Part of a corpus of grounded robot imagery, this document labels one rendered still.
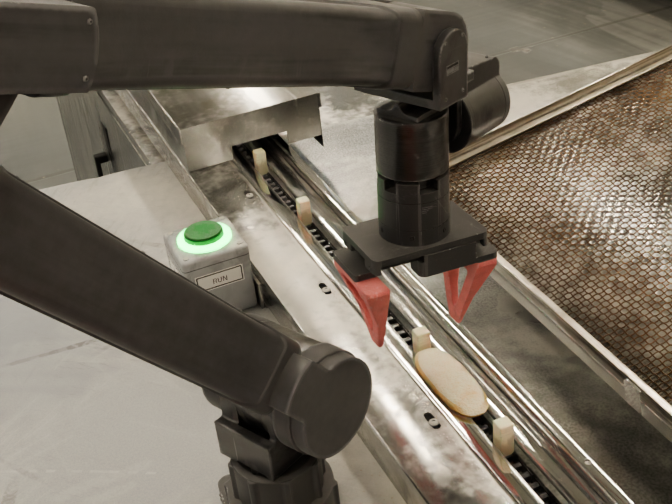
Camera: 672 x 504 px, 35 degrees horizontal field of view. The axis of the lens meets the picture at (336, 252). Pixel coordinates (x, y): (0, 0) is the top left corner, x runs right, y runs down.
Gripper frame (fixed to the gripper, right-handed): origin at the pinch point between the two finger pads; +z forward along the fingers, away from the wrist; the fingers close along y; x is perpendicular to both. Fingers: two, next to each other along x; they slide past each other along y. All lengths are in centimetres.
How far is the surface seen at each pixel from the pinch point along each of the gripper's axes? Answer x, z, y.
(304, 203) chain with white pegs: -30.6, 2.8, -2.0
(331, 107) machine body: -62, 6, -19
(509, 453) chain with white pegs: 11.3, 6.6, -2.3
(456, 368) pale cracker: 1.9, 4.5, -2.8
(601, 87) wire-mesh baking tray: -24.8, -5.4, -36.4
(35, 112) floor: -287, 83, -1
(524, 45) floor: -237, 76, -164
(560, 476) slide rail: 16.2, 5.8, -3.8
